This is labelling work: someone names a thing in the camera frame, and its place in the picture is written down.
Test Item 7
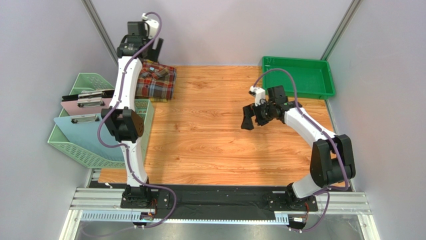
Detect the red brown plaid shirt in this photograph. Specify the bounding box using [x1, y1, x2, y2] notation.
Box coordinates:
[135, 60, 177, 100]

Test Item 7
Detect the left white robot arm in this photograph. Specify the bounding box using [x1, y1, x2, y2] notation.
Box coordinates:
[100, 19, 162, 201]

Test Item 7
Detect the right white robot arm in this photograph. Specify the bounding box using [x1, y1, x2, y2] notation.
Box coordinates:
[241, 86, 356, 201]

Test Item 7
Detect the yellow plaid folded shirt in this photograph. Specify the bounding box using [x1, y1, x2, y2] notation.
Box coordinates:
[149, 97, 169, 103]

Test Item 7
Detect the green plastic tray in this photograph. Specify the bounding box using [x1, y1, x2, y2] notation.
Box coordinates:
[261, 56, 336, 100]

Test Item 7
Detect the pink clipboard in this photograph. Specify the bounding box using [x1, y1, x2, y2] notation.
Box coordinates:
[61, 97, 112, 116]

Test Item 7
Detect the blue clipboard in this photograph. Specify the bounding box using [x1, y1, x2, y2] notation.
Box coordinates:
[48, 113, 125, 168]

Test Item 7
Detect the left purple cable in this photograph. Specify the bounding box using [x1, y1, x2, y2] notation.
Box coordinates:
[96, 11, 178, 230]

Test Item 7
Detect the purple cable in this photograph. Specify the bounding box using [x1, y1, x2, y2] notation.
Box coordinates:
[252, 67, 350, 233]
[96, 11, 178, 230]

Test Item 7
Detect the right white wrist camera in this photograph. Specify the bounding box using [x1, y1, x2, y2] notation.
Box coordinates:
[249, 86, 266, 106]

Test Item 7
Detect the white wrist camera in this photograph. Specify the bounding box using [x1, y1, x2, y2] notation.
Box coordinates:
[141, 13, 160, 40]
[249, 86, 266, 106]

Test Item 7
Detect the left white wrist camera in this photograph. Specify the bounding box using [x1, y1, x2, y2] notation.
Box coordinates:
[141, 13, 160, 40]

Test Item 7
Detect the left corner aluminium post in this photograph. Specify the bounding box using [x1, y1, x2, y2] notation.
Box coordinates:
[81, 0, 119, 69]

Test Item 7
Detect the corner aluminium post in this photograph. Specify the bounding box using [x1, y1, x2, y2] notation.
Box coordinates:
[81, 0, 119, 69]
[321, 0, 363, 61]

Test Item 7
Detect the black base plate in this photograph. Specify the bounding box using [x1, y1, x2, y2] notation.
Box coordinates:
[100, 184, 321, 222]

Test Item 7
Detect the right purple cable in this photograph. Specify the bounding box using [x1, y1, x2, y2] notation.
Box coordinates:
[252, 67, 350, 233]

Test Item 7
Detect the right corner aluminium post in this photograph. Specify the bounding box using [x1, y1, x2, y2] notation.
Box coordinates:
[321, 0, 363, 61]

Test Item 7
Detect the aluminium rail frame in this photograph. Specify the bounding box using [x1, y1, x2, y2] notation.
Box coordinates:
[60, 184, 380, 240]

